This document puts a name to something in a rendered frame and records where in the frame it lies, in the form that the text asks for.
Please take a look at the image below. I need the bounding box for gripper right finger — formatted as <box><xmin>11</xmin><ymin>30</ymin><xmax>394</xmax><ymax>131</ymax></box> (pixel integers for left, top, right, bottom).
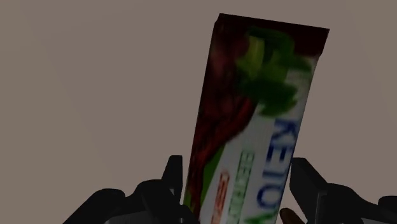
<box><xmin>289</xmin><ymin>157</ymin><xmax>397</xmax><ymax>224</ymax></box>

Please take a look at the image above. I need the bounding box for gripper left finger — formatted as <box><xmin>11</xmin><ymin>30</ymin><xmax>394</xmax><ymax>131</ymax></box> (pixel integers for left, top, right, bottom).
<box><xmin>62</xmin><ymin>155</ymin><xmax>199</xmax><ymax>224</ymax></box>

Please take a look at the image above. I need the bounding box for red white green printed box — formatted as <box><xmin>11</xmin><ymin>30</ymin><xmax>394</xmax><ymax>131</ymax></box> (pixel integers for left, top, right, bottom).
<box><xmin>183</xmin><ymin>13</ymin><xmax>330</xmax><ymax>224</ymax></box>

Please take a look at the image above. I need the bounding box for small brown rounded thing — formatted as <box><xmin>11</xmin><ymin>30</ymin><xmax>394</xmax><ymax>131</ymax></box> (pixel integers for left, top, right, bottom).
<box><xmin>279</xmin><ymin>207</ymin><xmax>306</xmax><ymax>224</ymax></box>

